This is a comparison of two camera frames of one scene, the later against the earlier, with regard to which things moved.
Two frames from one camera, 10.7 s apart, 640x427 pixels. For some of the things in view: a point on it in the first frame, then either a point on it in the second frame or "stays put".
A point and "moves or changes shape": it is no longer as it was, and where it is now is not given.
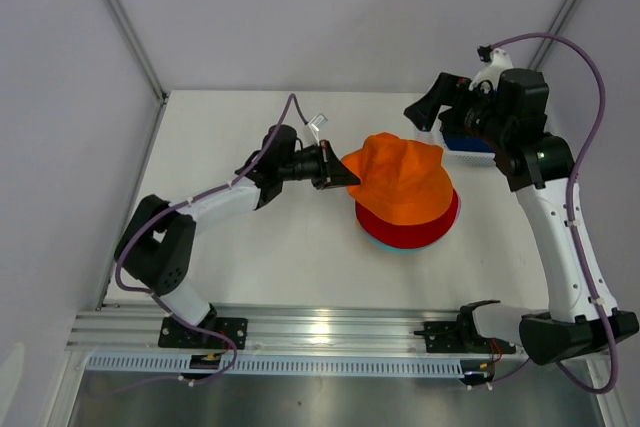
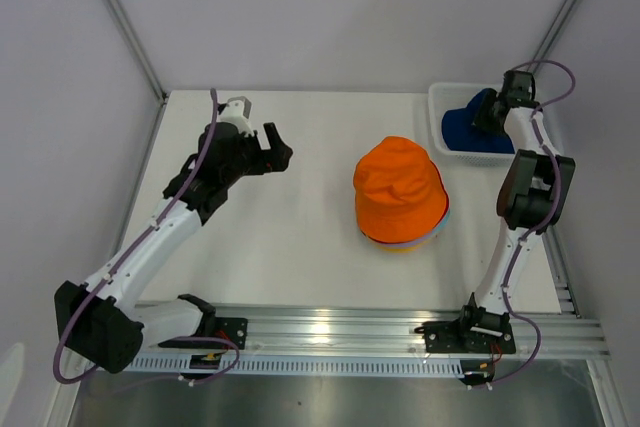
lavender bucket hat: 459,213 → 409,244
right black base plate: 461,337 stays put
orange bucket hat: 401,181 moves or changes shape
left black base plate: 176,335 stays put
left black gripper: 330,172 → 277,156
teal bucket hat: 402,249 → 444,221
